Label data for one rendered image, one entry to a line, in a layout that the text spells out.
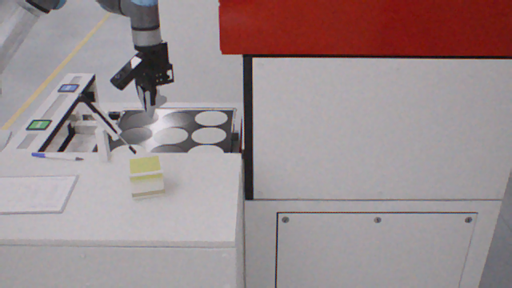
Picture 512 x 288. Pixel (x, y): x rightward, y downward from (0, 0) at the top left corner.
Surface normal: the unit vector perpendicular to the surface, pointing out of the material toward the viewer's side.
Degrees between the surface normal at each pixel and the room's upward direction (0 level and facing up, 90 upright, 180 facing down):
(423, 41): 90
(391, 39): 90
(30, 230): 0
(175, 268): 90
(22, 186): 0
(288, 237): 90
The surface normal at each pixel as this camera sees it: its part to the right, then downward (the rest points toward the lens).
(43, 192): 0.00, -0.87
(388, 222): 0.00, 0.49
